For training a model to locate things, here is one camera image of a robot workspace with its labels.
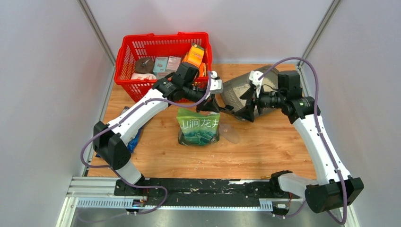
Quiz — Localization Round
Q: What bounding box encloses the clear plastic scoop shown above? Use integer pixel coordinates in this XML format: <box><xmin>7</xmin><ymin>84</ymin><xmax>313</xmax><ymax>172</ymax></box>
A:
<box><xmin>218</xmin><ymin>123</ymin><xmax>240</xmax><ymax>144</ymax></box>

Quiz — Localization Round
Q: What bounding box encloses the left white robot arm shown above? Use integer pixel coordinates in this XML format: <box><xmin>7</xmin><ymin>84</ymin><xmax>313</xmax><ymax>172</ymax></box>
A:
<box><xmin>92</xmin><ymin>63</ymin><xmax>223</xmax><ymax>196</ymax></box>

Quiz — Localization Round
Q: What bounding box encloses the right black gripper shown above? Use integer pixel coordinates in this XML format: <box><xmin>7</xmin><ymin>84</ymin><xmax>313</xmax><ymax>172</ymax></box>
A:
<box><xmin>234</xmin><ymin>84</ymin><xmax>285</xmax><ymax>123</ymax></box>

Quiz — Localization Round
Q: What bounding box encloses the white pink sponge pack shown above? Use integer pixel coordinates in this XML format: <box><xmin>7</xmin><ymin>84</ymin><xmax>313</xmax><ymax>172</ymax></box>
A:
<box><xmin>131</xmin><ymin>73</ymin><xmax>156</xmax><ymax>80</ymax></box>

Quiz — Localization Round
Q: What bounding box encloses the blue silver snack bag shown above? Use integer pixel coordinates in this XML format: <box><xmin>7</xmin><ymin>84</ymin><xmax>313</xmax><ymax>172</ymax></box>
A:
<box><xmin>116</xmin><ymin>106</ymin><xmax>146</xmax><ymax>153</ymax></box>

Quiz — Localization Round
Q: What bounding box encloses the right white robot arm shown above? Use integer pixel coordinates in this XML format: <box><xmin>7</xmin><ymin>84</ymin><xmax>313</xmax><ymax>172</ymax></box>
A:
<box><xmin>235</xmin><ymin>71</ymin><xmax>364</xmax><ymax>213</ymax></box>

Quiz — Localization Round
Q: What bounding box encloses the green cat litter bag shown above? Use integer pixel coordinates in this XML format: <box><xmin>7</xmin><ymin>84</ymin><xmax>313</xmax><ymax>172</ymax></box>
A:
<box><xmin>176</xmin><ymin>107</ymin><xmax>220</xmax><ymax>146</ymax></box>

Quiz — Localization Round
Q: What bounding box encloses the grey litter box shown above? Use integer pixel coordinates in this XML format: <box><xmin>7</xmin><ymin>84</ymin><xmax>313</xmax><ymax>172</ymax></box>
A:
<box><xmin>220</xmin><ymin>65</ymin><xmax>296</xmax><ymax>122</ymax></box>

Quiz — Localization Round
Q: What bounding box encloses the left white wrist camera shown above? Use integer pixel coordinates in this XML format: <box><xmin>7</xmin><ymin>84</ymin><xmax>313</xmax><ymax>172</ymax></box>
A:
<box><xmin>208</xmin><ymin>71</ymin><xmax>223</xmax><ymax>95</ymax></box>

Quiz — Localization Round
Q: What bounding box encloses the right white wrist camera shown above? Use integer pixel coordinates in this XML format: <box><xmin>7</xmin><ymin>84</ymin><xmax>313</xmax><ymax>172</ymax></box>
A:
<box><xmin>248</xmin><ymin>70</ymin><xmax>264</xmax><ymax>98</ymax></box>

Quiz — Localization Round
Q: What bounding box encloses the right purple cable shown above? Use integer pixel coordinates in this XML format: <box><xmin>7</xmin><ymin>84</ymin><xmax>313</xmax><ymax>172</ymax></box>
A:
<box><xmin>258</xmin><ymin>56</ymin><xmax>349</xmax><ymax>226</ymax></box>

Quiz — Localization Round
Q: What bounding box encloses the orange packet in basket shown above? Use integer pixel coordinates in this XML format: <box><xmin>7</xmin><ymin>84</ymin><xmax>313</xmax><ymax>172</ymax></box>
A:
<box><xmin>199</xmin><ymin>62</ymin><xmax>207</xmax><ymax>77</ymax></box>

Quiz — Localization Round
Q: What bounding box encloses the teal small box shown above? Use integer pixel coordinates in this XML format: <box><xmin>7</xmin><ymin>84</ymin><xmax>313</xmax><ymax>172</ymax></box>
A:
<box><xmin>153</xmin><ymin>57</ymin><xmax>169</xmax><ymax>76</ymax></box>

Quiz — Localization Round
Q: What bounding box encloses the red plastic shopping basket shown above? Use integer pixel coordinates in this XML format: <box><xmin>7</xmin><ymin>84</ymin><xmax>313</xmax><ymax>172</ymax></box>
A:
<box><xmin>114</xmin><ymin>32</ymin><xmax>213</xmax><ymax>102</ymax></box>

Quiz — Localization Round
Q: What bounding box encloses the colourful sponge pack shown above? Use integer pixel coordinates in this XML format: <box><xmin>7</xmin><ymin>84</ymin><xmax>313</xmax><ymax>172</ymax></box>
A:
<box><xmin>182</xmin><ymin>44</ymin><xmax>205</xmax><ymax>68</ymax></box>

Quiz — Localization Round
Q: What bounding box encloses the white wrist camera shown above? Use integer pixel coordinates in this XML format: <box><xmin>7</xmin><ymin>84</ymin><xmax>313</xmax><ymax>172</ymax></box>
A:
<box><xmin>248</xmin><ymin>70</ymin><xmax>264</xmax><ymax>98</ymax></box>
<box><xmin>208</xmin><ymin>71</ymin><xmax>223</xmax><ymax>95</ymax></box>

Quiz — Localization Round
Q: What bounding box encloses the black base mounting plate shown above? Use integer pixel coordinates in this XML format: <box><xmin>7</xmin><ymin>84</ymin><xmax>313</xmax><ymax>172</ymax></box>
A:
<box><xmin>114</xmin><ymin>178</ymin><xmax>297</xmax><ymax>208</ymax></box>

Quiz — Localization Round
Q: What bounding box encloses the pink grey small box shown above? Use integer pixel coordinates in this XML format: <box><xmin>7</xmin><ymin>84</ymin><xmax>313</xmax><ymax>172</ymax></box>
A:
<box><xmin>166</xmin><ymin>56</ymin><xmax>182</xmax><ymax>71</ymax></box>

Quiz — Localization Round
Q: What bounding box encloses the brown round lid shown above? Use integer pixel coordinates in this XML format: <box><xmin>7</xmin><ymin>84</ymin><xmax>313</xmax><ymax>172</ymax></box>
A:
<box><xmin>134</xmin><ymin>57</ymin><xmax>154</xmax><ymax>74</ymax></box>

